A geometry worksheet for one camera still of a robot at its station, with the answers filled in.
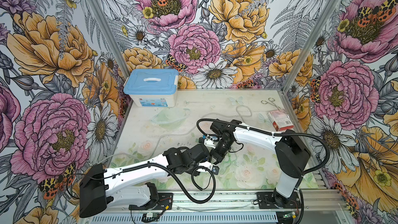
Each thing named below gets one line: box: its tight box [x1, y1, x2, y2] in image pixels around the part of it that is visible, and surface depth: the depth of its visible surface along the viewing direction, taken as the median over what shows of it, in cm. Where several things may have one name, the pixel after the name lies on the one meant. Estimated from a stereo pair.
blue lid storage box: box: [123, 68, 179, 108], surface depth 105 cm
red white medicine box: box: [266, 109, 294, 132], surface depth 101 cm
